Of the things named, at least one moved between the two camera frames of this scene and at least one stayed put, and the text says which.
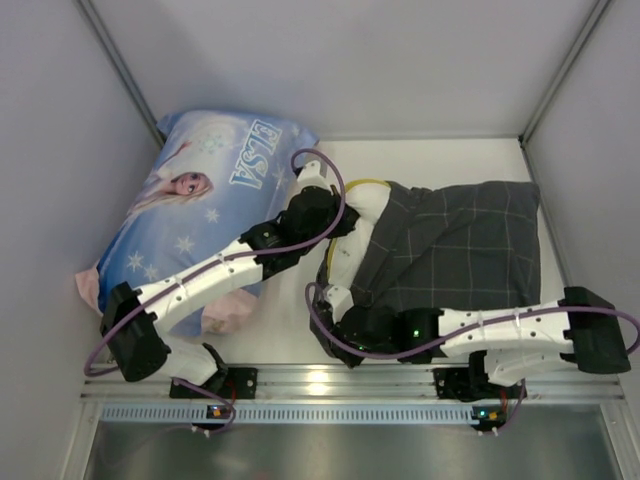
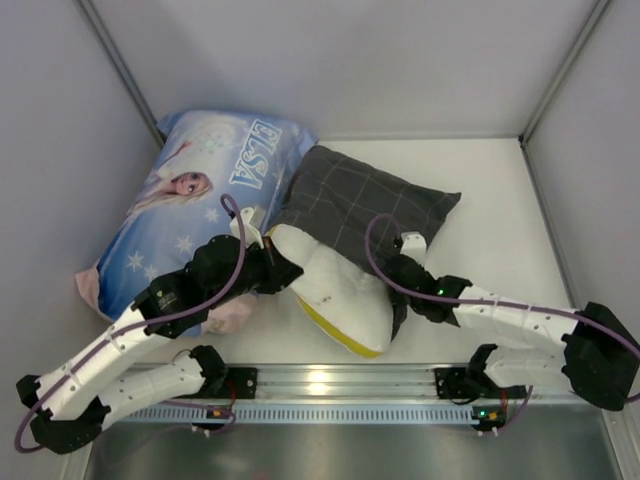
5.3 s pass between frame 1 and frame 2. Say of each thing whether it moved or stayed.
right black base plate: stayed
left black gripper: moved
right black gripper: moved
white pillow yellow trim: moved
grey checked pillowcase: moved
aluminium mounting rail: stayed
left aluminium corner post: stayed
